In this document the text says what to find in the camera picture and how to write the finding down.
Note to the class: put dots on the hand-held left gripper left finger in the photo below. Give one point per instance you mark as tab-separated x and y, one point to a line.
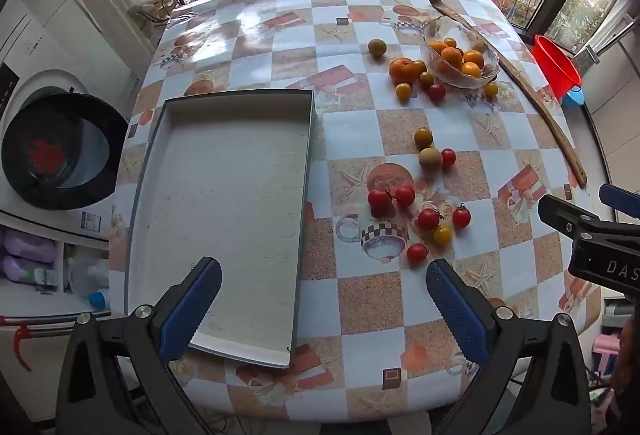
192	310

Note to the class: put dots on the small metal grille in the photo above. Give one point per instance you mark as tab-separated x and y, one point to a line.
589	56

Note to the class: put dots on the yellow-green tomato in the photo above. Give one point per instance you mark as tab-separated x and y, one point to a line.
377	47

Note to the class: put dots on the tan round fruit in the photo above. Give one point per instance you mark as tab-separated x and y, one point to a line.
430	158

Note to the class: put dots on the blue plastic container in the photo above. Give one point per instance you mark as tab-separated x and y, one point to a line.
574	96

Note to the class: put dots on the small orange citrus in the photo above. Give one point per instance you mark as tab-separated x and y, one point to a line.
452	56
437	46
473	59
471	71

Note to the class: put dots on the clear bottle blue cap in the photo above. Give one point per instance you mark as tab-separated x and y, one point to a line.
87	280

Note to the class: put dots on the clear glass bowl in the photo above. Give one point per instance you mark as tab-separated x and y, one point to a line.
432	31

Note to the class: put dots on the white green small bottle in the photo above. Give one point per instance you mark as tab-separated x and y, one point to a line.
45	278

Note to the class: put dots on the red plastic hook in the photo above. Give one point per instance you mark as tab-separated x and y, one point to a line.
20	345

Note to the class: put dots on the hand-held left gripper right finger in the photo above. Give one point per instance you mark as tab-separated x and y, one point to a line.
457	310

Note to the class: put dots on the person's right forearm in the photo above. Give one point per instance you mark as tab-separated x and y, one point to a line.
631	365

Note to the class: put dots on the grey shallow cardboard tray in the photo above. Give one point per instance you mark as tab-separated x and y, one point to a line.
220	215

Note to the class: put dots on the checkered printed tablecloth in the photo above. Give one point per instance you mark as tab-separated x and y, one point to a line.
350	290

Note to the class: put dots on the large orange mandarin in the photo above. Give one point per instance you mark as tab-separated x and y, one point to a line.
405	70

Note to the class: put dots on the purple detergent pouch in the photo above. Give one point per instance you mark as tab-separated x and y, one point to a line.
22	242
20	271

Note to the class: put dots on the orange cherry tomato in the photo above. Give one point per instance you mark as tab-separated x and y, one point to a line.
420	65
423	136
426	79

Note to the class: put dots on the tiny orange kumquat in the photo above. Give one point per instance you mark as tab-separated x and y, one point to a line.
450	42

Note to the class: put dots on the red cherry tomato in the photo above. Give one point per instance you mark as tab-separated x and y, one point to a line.
417	252
448	157
428	219
461	216
379	198
404	195
436	92

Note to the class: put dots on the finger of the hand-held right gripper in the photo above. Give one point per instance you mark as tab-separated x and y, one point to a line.
565	212
622	201

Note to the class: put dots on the pink plastic stool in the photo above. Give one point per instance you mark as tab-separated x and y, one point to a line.
607	355

